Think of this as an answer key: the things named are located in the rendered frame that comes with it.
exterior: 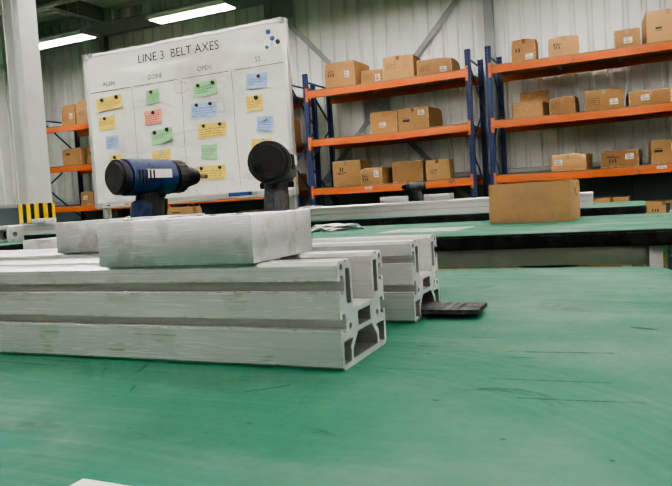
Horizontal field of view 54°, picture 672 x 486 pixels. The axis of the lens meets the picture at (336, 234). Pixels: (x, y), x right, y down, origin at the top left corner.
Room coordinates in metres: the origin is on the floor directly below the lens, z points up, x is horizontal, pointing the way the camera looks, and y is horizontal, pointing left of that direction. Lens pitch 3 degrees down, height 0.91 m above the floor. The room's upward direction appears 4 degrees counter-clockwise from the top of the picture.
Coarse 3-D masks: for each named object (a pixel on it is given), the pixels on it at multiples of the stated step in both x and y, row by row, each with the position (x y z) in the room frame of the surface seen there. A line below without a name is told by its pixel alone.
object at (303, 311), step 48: (0, 288) 0.66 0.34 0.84; (48, 288) 0.64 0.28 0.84; (96, 288) 0.61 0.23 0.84; (144, 288) 0.59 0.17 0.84; (192, 288) 0.57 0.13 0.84; (240, 288) 0.55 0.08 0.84; (288, 288) 0.53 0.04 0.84; (336, 288) 0.52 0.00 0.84; (0, 336) 0.65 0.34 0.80; (48, 336) 0.62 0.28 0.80; (96, 336) 0.60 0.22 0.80; (144, 336) 0.58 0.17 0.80; (192, 336) 0.56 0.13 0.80; (240, 336) 0.54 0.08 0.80; (288, 336) 0.52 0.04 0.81; (336, 336) 0.50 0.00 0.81; (384, 336) 0.59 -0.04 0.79
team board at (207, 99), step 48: (144, 48) 4.17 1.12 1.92; (192, 48) 4.02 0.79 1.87; (240, 48) 3.89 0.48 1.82; (288, 48) 3.78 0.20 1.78; (96, 96) 4.35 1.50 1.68; (144, 96) 4.19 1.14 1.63; (192, 96) 4.04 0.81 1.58; (240, 96) 3.90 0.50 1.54; (288, 96) 3.76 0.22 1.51; (96, 144) 4.36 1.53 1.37; (144, 144) 4.20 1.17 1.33; (192, 144) 4.05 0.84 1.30; (240, 144) 3.90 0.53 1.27; (288, 144) 3.77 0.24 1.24; (96, 192) 4.37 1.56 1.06; (192, 192) 4.06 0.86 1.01; (240, 192) 3.85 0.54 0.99
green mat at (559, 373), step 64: (448, 320) 0.68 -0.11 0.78; (512, 320) 0.66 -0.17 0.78; (576, 320) 0.64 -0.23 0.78; (640, 320) 0.62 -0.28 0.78; (0, 384) 0.53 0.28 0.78; (64, 384) 0.52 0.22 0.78; (128, 384) 0.51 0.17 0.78; (192, 384) 0.49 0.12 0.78; (256, 384) 0.48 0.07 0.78; (320, 384) 0.47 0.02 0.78; (384, 384) 0.46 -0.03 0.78; (448, 384) 0.45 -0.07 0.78; (512, 384) 0.44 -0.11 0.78; (576, 384) 0.43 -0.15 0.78; (640, 384) 0.42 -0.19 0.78; (0, 448) 0.38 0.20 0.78; (64, 448) 0.37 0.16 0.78; (128, 448) 0.37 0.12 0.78; (192, 448) 0.36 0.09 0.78; (256, 448) 0.35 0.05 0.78; (320, 448) 0.35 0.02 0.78; (384, 448) 0.34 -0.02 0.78; (448, 448) 0.34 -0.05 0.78; (512, 448) 0.33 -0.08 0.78; (576, 448) 0.33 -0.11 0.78; (640, 448) 0.32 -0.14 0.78
